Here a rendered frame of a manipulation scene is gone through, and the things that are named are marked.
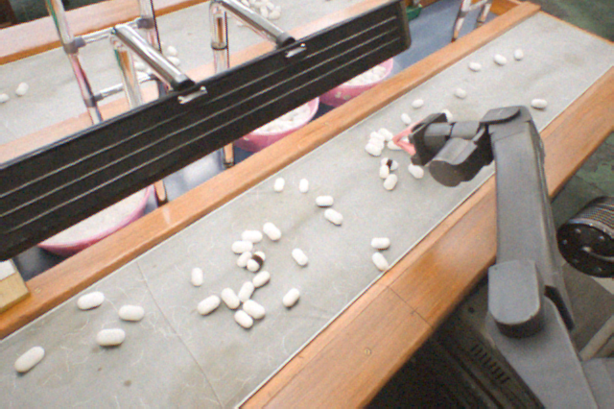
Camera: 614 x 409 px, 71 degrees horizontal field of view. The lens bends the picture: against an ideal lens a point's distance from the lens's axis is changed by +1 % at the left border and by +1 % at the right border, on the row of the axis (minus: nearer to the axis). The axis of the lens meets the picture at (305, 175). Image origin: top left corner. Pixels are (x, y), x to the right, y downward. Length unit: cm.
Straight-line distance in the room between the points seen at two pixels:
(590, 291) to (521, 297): 92
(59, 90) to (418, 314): 92
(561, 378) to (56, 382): 62
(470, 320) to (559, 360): 74
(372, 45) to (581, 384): 48
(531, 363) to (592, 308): 91
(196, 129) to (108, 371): 39
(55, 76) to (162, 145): 77
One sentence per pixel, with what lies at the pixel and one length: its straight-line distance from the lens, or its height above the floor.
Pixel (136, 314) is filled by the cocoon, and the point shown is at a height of 76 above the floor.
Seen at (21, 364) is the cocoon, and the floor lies 76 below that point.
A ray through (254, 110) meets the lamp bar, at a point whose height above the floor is 107.
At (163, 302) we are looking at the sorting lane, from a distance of 75.
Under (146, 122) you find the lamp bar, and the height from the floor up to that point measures 110.
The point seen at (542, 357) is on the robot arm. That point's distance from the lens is 39.
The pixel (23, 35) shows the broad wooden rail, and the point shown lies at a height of 76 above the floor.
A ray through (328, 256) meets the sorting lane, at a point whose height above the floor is 74.
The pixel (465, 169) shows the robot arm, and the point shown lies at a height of 95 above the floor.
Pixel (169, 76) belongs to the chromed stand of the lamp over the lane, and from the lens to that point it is 50.
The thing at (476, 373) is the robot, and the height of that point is 36.
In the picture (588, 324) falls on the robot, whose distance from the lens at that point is 127.
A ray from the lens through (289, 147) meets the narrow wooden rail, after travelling 92.
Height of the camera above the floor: 141
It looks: 48 degrees down
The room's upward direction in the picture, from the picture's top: 7 degrees clockwise
